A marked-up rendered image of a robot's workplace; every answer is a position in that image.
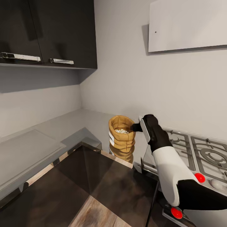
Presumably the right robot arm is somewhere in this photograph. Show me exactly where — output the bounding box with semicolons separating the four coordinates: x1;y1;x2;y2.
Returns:
130;114;227;227

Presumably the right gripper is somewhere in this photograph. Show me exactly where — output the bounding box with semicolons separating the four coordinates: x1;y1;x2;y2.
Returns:
130;123;143;132

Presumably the popcorn bag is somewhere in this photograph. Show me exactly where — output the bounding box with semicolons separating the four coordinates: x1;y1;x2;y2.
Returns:
108;115;136;153

